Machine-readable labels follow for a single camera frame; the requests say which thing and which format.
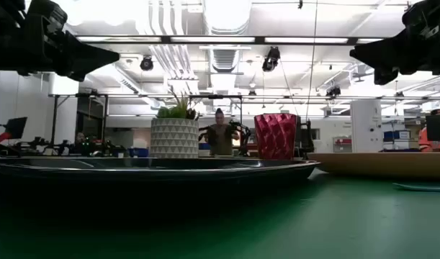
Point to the shelf with red bins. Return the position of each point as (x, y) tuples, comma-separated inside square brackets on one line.
[(342, 141)]

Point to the succulent in white patterned pot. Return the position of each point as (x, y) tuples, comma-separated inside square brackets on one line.
[(174, 138)]

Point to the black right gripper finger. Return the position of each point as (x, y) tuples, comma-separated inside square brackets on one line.
[(384, 76), (378, 54)]

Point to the red faceted cup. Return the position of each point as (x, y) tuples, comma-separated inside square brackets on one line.
[(275, 136)]

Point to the green table mat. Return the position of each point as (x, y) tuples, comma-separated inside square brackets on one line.
[(313, 223)]

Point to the blue storage bin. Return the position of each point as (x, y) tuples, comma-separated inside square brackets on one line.
[(138, 152)]

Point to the person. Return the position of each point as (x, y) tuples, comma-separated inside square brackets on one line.
[(423, 142), (222, 138)]

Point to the black computer monitor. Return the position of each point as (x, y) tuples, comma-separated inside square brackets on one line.
[(439, 127), (16, 126)]

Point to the orange round plate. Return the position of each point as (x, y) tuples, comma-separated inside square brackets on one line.
[(385, 164)]

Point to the black office chair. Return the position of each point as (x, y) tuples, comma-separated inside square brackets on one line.
[(306, 138)]

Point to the blue storage bins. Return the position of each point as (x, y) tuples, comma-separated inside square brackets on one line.
[(390, 136)]

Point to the background robot station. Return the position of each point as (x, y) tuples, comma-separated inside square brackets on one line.
[(86, 148)]

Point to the black metal stand frame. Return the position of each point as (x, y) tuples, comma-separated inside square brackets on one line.
[(54, 118)]

